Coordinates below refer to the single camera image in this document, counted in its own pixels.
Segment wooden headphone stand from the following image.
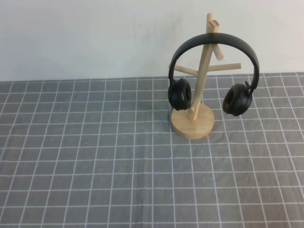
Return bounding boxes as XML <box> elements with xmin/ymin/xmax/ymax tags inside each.
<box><xmin>171</xmin><ymin>12</ymin><xmax>242</xmax><ymax>139</ymax></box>

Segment grey white-checked tablecloth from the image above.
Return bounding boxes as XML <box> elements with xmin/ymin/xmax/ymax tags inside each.
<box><xmin>0</xmin><ymin>72</ymin><xmax>304</xmax><ymax>228</ymax></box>

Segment black over-ear headphones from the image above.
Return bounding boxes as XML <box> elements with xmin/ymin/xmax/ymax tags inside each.
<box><xmin>167</xmin><ymin>32</ymin><xmax>260</xmax><ymax>117</ymax></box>

